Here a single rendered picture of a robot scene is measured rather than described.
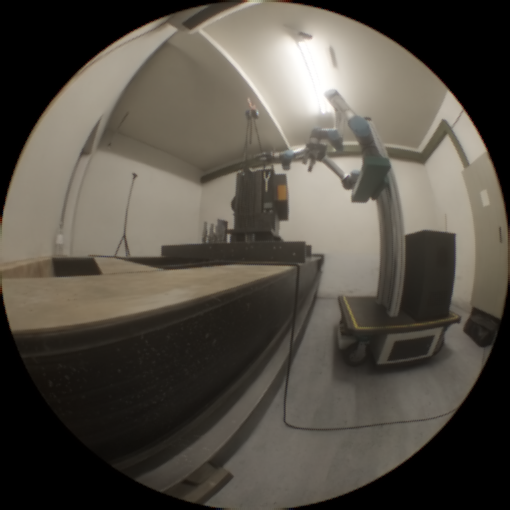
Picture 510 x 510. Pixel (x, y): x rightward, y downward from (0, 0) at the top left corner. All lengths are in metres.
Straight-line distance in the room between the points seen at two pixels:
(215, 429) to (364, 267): 2.51
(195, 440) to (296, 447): 0.50
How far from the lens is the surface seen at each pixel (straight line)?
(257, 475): 0.69
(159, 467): 0.29
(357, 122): 1.00
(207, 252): 0.70
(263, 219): 1.50
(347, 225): 2.60
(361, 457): 0.79
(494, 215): 2.39
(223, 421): 0.30
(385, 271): 1.29
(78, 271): 0.93
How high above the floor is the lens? 0.69
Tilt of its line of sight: 1 degrees down
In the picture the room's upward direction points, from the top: 1 degrees clockwise
